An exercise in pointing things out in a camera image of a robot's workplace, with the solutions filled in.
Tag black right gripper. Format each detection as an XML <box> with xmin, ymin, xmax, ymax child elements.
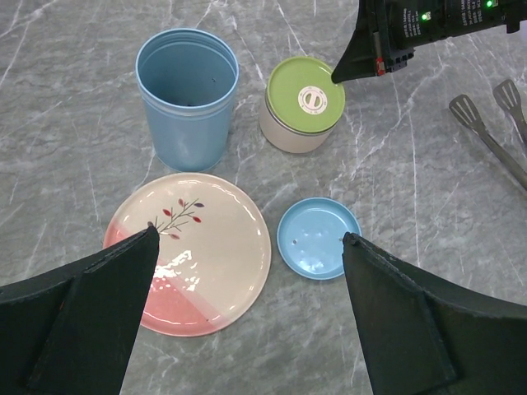
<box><xmin>331</xmin><ymin>1</ymin><xmax>421</xmax><ymax>83</ymax></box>

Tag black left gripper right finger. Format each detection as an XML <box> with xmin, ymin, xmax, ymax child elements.
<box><xmin>343</xmin><ymin>233</ymin><xmax>526</xmax><ymax>394</ymax></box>

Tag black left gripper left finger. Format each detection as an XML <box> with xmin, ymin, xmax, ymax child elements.
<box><xmin>1</xmin><ymin>225</ymin><xmax>160</xmax><ymax>394</ymax></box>

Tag green round lid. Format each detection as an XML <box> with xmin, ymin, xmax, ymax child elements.
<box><xmin>266</xmin><ymin>56</ymin><xmax>346</xmax><ymax>134</ymax></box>

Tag beige steel bowl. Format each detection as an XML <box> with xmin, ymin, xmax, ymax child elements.
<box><xmin>259</xmin><ymin>99</ymin><xmax>333</xmax><ymax>154</ymax></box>

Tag steel food tongs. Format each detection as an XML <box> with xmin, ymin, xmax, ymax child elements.
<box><xmin>448</xmin><ymin>78</ymin><xmax>527</xmax><ymax>190</ymax></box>

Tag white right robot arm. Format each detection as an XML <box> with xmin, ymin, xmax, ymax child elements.
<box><xmin>331</xmin><ymin>0</ymin><xmax>526</xmax><ymax>84</ymax></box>

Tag tall blue lunch container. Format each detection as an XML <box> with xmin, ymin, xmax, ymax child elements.
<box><xmin>135</xmin><ymin>28</ymin><xmax>240</xmax><ymax>172</ymax></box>

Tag pink and cream plate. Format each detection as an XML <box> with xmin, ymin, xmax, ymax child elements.
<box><xmin>103</xmin><ymin>173</ymin><xmax>272</xmax><ymax>337</ymax></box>

